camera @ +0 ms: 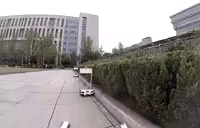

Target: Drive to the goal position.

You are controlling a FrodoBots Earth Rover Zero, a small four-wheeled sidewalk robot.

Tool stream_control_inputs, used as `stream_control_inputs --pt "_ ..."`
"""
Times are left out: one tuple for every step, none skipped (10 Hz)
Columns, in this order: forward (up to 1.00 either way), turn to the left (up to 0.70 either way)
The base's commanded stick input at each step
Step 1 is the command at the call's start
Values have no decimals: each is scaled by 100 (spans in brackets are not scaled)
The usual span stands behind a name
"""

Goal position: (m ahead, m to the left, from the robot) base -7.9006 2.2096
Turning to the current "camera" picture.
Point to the large curved grey building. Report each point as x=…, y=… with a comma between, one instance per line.
x=38, y=28

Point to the white vehicle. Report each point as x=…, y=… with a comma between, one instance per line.
x=75, y=74

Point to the green hedge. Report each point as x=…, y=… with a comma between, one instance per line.
x=154, y=80

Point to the grey concrete road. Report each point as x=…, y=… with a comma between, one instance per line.
x=31, y=96

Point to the grey striped building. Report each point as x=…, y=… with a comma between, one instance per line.
x=193, y=18

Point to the row of trees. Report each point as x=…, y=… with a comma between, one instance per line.
x=41, y=50

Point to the grey stone kerb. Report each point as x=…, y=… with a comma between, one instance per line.
x=116, y=111

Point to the white sign board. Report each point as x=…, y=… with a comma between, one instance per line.
x=86, y=71

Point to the robot's own part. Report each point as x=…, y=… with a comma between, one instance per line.
x=65, y=124

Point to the low grey building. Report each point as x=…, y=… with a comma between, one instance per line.
x=154, y=43

